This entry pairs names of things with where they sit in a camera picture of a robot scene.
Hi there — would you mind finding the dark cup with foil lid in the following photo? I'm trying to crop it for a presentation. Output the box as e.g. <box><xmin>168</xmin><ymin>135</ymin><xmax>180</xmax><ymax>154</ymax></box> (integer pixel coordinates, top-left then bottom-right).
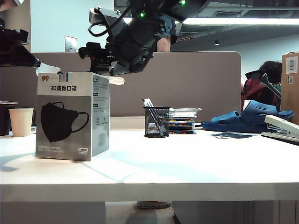
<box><xmin>0</xmin><ymin>101</ymin><xmax>19</xmax><ymax>136</ymax></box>

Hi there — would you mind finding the white flat plastic case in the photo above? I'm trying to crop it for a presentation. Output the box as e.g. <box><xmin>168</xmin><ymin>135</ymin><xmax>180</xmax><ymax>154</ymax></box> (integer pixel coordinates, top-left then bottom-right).
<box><xmin>168</xmin><ymin>107</ymin><xmax>203</xmax><ymax>119</ymax></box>

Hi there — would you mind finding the long ceiling light strip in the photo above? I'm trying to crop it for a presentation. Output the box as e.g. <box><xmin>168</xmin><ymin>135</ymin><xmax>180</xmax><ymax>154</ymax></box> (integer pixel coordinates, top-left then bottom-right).
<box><xmin>121</xmin><ymin>17</ymin><xmax>299</xmax><ymax>26</ymax></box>

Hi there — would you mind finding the brown desk partition panel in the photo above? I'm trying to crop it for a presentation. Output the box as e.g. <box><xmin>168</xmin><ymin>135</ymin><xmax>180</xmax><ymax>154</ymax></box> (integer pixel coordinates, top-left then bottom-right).
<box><xmin>0</xmin><ymin>51</ymin><xmax>242</xmax><ymax>117</ymax></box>

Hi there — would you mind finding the seated curly-haired person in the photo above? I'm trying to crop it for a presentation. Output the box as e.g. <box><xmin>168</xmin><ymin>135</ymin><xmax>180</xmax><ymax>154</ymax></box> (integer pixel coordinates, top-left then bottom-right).
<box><xmin>258</xmin><ymin>60</ymin><xmax>283</xmax><ymax>87</ymax></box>

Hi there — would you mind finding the beige paper cup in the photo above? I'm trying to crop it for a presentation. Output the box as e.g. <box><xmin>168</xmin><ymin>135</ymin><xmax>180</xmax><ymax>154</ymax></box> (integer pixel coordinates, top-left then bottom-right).
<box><xmin>8</xmin><ymin>108</ymin><xmax>35</xmax><ymax>138</ymax></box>

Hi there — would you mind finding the blue foam slipper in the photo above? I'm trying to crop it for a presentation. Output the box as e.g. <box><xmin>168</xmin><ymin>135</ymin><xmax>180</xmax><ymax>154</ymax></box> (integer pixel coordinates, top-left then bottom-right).
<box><xmin>200</xmin><ymin>111</ymin><xmax>268</xmax><ymax>134</ymax></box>
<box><xmin>238</xmin><ymin>100</ymin><xmax>296</xmax><ymax>128</ymax></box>

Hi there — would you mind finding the white capped pen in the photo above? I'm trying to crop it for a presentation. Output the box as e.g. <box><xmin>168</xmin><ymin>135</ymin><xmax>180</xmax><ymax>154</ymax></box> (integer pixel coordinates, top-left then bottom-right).
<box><xmin>142</xmin><ymin>98</ymin><xmax>164</xmax><ymax>136</ymax></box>

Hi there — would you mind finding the colourful flat box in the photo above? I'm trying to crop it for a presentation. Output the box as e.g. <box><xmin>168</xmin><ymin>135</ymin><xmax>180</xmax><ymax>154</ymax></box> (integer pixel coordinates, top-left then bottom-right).
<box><xmin>168</xmin><ymin>123</ymin><xmax>196</xmax><ymax>129</ymax></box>
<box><xmin>168</xmin><ymin>118</ymin><xmax>196</xmax><ymax>124</ymax></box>
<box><xmin>168</xmin><ymin>128</ymin><xmax>196</xmax><ymax>135</ymax></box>

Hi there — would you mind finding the white mask box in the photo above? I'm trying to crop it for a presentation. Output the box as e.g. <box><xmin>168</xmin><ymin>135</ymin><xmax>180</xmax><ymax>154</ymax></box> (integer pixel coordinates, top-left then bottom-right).
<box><xmin>35</xmin><ymin>63</ymin><xmax>126</xmax><ymax>162</ymax></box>

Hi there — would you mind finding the brown cardboard box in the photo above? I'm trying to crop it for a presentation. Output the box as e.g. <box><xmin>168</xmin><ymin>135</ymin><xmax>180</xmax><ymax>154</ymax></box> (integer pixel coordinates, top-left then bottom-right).
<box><xmin>280</xmin><ymin>52</ymin><xmax>299</xmax><ymax>126</ymax></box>

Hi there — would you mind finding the black camera cable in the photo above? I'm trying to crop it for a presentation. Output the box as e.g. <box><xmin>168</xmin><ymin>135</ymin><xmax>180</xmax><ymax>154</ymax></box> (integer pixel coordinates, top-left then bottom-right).
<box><xmin>88</xmin><ymin>3</ymin><xmax>135</xmax><ymax>37</ymax></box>

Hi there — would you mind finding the silver wall switch plate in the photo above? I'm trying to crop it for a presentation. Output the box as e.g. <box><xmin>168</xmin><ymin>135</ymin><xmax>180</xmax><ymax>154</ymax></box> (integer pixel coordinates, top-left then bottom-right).
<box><xmin>64</xmin><ymin>35</ymin><xmax>78</xmax><ymax>53</ymax></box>

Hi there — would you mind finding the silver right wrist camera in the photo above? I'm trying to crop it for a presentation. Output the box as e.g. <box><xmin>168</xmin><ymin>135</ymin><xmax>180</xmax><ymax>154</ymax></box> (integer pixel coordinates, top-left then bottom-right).
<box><xmin>88</xmin><ymin>7</ymin><xmax>115</xmax><ymax>26</ymax></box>

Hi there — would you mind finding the red black jacket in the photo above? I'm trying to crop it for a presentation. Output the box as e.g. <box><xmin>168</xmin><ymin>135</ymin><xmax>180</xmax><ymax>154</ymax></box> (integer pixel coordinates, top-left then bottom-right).
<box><xmin>240</xmin><ymin>70</ymin><xmax>280</xmax><ymax>113</ymax></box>

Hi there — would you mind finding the grey metal handle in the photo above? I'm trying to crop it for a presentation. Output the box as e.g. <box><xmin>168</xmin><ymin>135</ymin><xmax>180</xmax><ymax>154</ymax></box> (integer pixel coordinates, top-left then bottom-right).
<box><xmin>260</xmin><ymin>72</ymin><xmax>282</xmax><ymax>98</ymax></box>

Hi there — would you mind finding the grey white stapler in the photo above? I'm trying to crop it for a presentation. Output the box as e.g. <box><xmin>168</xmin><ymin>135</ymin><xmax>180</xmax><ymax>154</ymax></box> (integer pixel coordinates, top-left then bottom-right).
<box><xmin>260</xmin><ymin>114</ymin><xmax>299</xmax><ymax>146</ymax></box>

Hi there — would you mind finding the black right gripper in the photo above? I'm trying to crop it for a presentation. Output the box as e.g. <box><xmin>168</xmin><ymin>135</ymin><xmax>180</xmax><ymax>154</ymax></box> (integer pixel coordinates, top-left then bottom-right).
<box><xmin>78</xmin><ymin>41</ymin><xmax>117</xmax><ymax>73</ymax></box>

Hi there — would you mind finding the black mesh pen holder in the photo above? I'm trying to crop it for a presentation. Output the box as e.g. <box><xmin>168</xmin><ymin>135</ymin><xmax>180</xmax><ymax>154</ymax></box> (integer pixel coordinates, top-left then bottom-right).
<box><xmin>142</xmin><ymin>106</ymin><xmax>171</xmax><ymax>138</ymax></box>
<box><xmin>145</xmin><ymin>98</ymin><xmax>168</xmax><ymax>136</ymax></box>

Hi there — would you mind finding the person in blue shirt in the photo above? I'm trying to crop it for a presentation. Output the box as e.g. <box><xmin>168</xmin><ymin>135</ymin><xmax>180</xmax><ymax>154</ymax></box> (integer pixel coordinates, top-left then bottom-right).
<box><xmin>156</xmin><ymin>16</ymin><xmax>178</xmax><ymax>52</ymax></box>

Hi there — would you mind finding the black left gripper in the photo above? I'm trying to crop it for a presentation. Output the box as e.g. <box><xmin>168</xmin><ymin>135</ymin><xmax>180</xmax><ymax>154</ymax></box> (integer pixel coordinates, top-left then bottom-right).
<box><xmin>0</xmin><ymin>28</ymin><xmax>41</xmax><ymax>69</ymax></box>

